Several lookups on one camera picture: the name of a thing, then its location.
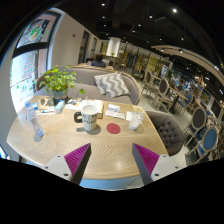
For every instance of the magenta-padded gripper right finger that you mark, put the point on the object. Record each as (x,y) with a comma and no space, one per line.
(146,158)

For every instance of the green potted plant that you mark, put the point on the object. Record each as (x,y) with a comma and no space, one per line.
(58,81)

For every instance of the clear blue-capped water bottle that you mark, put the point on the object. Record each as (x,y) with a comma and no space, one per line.
(33,120)

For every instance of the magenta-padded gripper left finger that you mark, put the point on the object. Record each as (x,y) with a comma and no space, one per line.
(76,158)

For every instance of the group of ceiling lights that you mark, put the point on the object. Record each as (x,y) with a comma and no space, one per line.
(174,10)

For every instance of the flat blue white box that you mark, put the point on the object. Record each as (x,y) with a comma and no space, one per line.
(34,106)

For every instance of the small light blue box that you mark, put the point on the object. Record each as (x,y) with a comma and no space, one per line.
(60,106)

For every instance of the grey white chevron cushion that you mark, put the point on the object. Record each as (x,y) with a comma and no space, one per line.
(111,85)

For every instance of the white round pillar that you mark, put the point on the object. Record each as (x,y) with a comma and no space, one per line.
(113,46)

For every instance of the window with festive stickers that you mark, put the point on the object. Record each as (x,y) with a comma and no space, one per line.
(28,71)

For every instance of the dark grey tufted armchair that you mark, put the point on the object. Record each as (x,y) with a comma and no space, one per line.
(168,133)

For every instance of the clear plastic cup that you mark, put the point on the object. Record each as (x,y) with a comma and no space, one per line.
(136,120)

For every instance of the white tube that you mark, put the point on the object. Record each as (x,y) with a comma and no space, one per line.
(46,111)

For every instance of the yellow square table sticker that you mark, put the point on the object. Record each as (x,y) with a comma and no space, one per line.
(137,108)

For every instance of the brown printed card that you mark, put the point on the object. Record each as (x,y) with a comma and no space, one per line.
(46,102)

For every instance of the person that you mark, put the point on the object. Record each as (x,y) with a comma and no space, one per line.
(98,62)

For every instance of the flat round red coaster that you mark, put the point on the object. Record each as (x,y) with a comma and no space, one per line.
(113,128)

